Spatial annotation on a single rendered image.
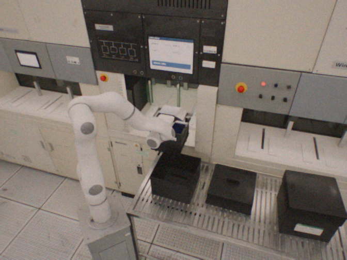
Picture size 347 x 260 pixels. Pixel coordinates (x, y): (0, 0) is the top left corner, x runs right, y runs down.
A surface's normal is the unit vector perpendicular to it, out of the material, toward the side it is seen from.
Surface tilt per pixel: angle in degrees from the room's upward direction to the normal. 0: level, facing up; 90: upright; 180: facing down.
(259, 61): 90
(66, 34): 90
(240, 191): 0
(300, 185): 0
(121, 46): 90
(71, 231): 0
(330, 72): 90
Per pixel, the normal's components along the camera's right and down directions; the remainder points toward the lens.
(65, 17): -0.31, 0.58
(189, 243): -0.01, -0.79
